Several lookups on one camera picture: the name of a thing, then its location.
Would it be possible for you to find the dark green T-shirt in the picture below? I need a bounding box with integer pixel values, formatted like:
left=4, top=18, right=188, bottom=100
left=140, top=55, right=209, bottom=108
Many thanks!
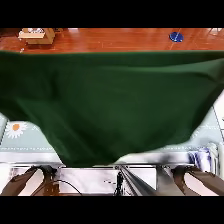
left=0, top=49, right=224, bottom=168

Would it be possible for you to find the blue round object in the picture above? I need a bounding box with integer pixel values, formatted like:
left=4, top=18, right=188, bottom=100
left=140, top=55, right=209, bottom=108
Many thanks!
left=168, top=31, right=185, bottom=43

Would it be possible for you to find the blue and white garment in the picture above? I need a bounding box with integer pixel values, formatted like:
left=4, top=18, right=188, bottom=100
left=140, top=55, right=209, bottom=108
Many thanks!
left=187, top=146, right=212, bottom=173

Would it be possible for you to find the cardboard box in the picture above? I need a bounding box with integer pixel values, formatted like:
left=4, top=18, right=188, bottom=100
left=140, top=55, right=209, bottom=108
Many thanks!
left=17, top=28, right=56, bottom=45

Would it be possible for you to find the pale grey garment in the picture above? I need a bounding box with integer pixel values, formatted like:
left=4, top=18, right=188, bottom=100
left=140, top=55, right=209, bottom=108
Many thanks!
left=207, top=142, right=220, bottom=173

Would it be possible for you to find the silver frame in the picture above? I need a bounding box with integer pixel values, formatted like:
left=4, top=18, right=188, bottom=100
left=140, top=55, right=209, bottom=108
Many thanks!
left=0, top=161, right=224, bottom=197

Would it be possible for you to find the black cable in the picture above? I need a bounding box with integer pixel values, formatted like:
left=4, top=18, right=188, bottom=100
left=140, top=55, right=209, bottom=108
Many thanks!
left=42, top=179, right=83, bottom=197

